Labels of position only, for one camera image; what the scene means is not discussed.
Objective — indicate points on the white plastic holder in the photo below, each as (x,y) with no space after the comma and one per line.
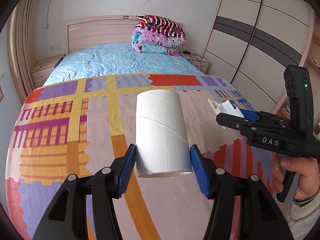
(228,107)

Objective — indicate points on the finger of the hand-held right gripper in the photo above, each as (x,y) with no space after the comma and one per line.
(232,121)
(250,115)

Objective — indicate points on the blue cartoon folded quilt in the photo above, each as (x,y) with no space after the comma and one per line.
(152,48)

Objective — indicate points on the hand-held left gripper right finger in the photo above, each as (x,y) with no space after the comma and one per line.
(200,172)

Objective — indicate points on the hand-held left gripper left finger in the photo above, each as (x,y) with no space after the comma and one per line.
(126,172)

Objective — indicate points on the person's right hand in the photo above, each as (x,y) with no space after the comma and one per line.
(307,177)

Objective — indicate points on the wooden nightstand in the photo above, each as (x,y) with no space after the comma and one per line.
(201,66)
(42,76)

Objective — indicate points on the white wall socket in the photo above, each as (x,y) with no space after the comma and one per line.
(53,47)

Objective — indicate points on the white and grey wardrobe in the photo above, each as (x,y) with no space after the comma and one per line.
(250,42)

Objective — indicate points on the pink floral folded quilt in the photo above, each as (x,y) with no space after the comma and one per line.
(155,36)

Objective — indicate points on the colourful patterned blanket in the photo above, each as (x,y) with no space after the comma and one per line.
(62,130)

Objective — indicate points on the striped folded blanket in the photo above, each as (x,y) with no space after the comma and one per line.
(162,25)

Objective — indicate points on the beige curtain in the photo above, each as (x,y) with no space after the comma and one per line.
(22,42)

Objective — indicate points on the white paper tube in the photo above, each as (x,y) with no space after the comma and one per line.
(160,135)

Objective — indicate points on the person's right forearm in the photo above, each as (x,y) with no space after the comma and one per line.
(307,217)

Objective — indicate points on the wooden bed headboard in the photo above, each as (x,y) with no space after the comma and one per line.
(100,32)

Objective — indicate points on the blue floral bedsheet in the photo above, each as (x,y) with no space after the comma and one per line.
(112,60)

